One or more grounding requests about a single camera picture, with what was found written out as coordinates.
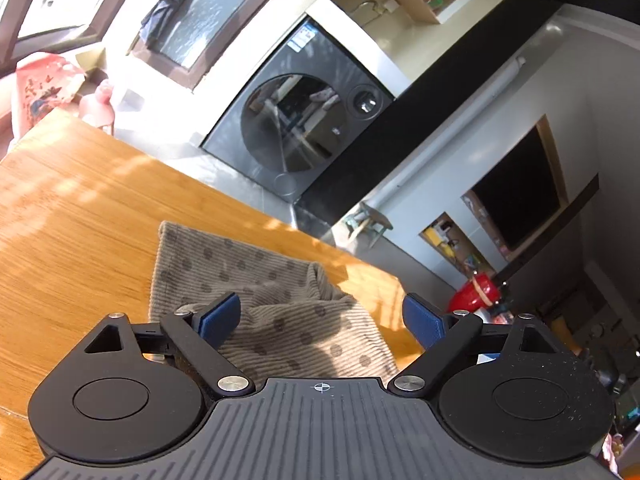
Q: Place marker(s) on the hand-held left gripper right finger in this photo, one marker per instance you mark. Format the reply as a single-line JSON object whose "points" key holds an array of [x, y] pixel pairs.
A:
{"points": [[423, 321]]}

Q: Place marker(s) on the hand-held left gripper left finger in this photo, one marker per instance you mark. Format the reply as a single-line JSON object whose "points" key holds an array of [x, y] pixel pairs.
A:
{"points": [[220, 318]]}

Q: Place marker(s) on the grey-brown polka-dot ribbed garment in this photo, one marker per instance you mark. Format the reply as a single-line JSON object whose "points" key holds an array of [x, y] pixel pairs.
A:
{"points": [[295, 320]]}

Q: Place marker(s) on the red round object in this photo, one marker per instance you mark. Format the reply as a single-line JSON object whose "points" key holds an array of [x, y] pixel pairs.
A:
{"points": [[472, 294]]}

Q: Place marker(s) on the niche shelf with colourful items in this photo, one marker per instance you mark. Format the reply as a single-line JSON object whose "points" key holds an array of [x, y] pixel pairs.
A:
{"points": [[457, 247]]}

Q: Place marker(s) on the small wooden stool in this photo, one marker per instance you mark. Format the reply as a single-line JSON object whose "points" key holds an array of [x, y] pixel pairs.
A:
{"points": [[370, 220]]}

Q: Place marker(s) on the white rod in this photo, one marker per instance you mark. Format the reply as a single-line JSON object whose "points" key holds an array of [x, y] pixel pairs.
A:
{"points": [[450, 127]]}

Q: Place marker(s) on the dark grey washing machine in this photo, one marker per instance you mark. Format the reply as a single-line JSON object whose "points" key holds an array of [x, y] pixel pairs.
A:
{"points": [[300, 125]]}

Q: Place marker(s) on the pink plastic bottle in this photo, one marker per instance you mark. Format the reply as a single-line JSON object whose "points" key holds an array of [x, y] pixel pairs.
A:
{"points": [[99, 107]]}

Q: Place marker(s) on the red patterned bag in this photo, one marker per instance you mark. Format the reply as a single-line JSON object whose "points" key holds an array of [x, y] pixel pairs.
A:
{"points": [[42, 90]]}

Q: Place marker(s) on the dark blue hanging cloth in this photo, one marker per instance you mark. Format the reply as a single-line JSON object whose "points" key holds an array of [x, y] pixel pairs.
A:
{"points": [[162, 10]]}

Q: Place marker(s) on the green item on shelf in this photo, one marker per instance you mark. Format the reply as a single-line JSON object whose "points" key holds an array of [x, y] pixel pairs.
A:
{"points": [[433, 4]]}

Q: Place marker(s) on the white wall socket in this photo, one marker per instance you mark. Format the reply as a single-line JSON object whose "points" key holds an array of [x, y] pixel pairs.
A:
{"points": [[391, 6]]}

